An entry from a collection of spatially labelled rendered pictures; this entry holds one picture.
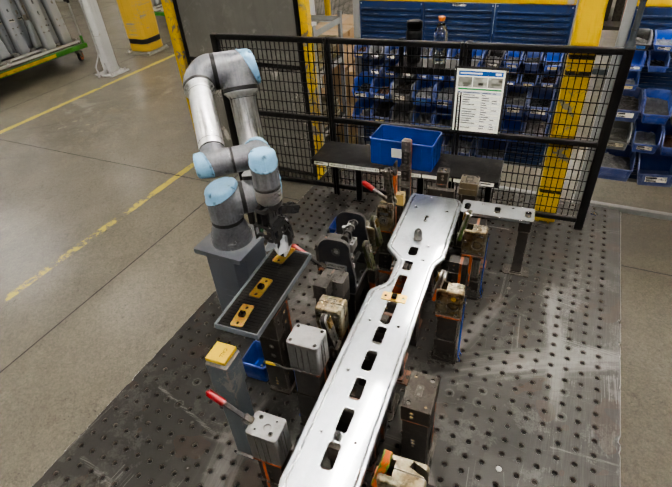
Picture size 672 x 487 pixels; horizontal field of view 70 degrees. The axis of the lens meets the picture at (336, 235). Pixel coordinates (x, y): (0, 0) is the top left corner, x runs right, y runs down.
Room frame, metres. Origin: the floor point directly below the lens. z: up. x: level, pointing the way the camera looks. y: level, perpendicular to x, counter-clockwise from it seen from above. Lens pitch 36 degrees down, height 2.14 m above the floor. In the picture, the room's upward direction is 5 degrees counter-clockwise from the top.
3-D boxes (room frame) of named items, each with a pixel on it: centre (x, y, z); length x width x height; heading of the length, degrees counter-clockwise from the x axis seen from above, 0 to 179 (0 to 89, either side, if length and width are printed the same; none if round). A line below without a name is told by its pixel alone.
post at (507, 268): (1.57, -0.78, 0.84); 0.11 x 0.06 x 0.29; 66
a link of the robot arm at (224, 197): (1.44, 0.37, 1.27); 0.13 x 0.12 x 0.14; 104
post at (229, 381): (0.85, 0.33, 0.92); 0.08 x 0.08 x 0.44; 66
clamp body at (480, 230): (1.45, -0.53, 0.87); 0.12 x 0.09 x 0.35; 66
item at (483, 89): (2.05, -0.68, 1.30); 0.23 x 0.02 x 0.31; 66
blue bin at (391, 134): (2.06, -0.36, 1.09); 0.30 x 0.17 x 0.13; 62
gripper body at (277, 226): (1.17, 0.18, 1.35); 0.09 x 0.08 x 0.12; 149
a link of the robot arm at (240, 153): (1.27, 0.22, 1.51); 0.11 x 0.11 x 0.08; 14
